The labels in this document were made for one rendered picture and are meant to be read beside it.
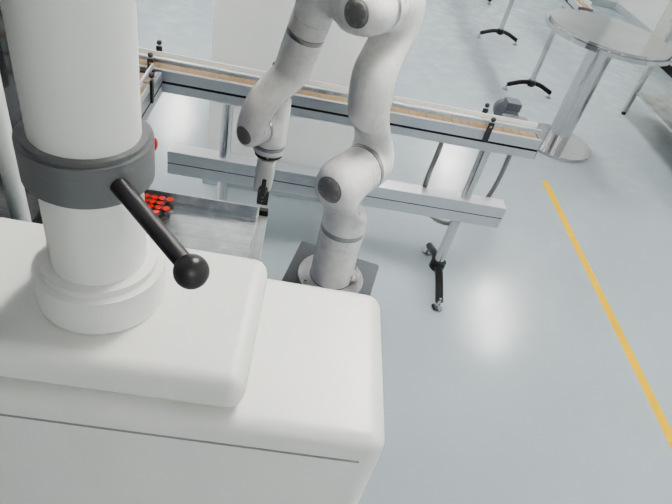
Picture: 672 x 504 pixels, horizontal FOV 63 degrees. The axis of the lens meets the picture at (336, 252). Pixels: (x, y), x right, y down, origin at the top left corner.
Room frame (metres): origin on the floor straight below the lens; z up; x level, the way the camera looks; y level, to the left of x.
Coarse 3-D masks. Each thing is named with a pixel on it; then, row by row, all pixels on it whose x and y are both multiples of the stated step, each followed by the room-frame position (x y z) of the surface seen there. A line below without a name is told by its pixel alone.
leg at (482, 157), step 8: (480, 152) 2.28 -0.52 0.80; (488, 152) 2.27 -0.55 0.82; (480, 160) 2.27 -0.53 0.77; (472, 168) 2.29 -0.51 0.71; (480, 168) 2.27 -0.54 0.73; (472, 176) 2.27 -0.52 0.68; (472, 184) 2.27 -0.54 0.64; (464, 192) 2.28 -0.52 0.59; (472, 192) 2.28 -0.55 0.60; (456, 224) 2.27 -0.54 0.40; (448, 232) 2.27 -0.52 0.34; (448, 240) 2.27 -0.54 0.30; (440, 248) 2.28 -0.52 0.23; (448, 248) 2.27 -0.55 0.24; (440, 256) 2.27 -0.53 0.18
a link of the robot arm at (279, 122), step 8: (288, 104) 1.28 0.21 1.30; (280, 112) 1.26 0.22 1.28; (288, 112) 1.28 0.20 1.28; (272, 120) 1.24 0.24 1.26; (280, 120) 1.26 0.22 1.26; (288, 120) 1.29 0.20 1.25; (272, 128) 1.24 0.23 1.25; (280, 128) 1.26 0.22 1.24; (272, 136) 1.24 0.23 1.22; (280, 136) 1.26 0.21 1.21; (264, 144) 1.25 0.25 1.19; (272, 144) 1.25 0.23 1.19; (280, 144) 1.27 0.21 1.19
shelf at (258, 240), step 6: (246, 204) 1.38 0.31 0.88; (258, 216) 1.34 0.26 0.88; (264, 216) 1.35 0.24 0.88; (258, 222) 1.31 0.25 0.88; (264, 222) 1.32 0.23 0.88; (258, 228) 1.28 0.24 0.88; (264, 228) 1.29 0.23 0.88; (258, 234) 1.26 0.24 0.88; (264, 234) 1.28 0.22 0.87; (258, 240) 1.23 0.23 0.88; (252, 246) 1.20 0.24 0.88; (258, 246) 1.20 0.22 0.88; (252, 252) 1.17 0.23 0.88; (258, 252) 1.18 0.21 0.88; (252, 258) 1.15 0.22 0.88; (258, 258) 1.15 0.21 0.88
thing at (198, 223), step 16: (160, 192) 1.30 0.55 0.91; (176, 208) 1.28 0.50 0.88; (192, 208) 1.30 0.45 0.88; (208, 208) 1.31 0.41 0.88; (224, 208) 1.32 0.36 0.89; (240, 208) 1.33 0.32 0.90; (256, 208) 1.34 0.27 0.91; (176, 224) 1.21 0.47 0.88; (192, 224) 1.22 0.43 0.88; (208, 224) 1.24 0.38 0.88; (224, 224) 1.26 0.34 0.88; (240, 224) 1.28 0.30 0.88; (256, 224) 1.28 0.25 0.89; (192, 240) 1.16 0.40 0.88; (208, 240) 1.17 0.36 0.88; (224, 240) 1.19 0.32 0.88; (240, 240) 1.21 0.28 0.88; (240, 256) 1.14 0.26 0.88
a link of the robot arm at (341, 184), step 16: (336, 160) 1.11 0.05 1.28; (352, 160) 1.12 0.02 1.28; (368, 160) 1.15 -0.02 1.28; (320, 176) 1.08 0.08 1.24; (336, 176) 1.07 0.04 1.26; (352, 176) 1.08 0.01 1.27; (368, 176) 1.11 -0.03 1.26; (320, 192) 1.07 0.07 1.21; (336, 192) 1.05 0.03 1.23; (352, 192) 1.06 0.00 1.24; (368, 192) 1.12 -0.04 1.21; (336, 208) 1.06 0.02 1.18; (352, 208) 1.06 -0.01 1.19; (336, 224) 1.11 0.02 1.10; (352, 224) 1.11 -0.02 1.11; (336, 240) 1.11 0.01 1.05; (352, 240) 1.12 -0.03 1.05
